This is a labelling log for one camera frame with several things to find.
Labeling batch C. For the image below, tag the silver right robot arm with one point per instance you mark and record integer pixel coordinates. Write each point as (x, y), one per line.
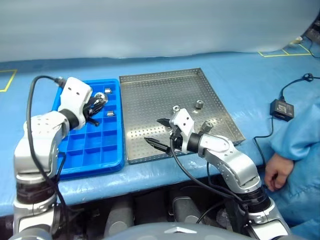
(230, 162)

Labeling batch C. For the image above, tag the grey robot torso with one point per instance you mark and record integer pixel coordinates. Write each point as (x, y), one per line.
(180, 231)

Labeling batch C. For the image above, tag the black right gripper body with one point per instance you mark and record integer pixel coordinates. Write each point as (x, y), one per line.
(177, 140)

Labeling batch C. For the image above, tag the metal nut on tray left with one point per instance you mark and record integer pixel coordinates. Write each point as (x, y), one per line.
(176, 109)

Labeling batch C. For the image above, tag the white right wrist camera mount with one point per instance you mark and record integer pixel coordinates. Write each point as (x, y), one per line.
(185, 122)

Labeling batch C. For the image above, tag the black power adapter box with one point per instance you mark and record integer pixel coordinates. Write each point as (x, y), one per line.
(282, 110)

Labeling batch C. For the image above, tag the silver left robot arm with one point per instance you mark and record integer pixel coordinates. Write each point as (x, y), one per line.
(37, 140)

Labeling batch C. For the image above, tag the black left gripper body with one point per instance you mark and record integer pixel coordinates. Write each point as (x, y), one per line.
(89, 110)

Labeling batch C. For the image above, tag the blue cleanroom gown sleeve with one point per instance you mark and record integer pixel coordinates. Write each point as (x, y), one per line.
(300, 155)

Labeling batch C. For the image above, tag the perforated steel tray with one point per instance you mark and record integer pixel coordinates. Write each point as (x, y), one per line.
(170, 117)

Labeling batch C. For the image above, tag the person's bare hand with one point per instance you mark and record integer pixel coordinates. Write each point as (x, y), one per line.
(276, 172)

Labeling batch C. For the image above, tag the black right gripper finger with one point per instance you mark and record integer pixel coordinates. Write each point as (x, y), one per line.
(157, 145)
(165, 122)

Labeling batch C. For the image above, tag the white power strip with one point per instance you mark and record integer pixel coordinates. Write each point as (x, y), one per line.
(296, 40)

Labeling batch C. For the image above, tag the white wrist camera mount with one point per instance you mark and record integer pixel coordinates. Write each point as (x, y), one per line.
(75, 95)
(185, 122)

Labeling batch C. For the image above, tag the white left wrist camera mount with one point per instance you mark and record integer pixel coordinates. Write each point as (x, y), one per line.
(75, 95)

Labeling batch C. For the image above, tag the dark grey rounded robot leg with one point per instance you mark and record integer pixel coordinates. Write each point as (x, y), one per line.
(186, 207)
(118, 217)

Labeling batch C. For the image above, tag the blue plastic compartment tray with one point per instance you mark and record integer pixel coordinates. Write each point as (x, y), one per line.
(95, 145)

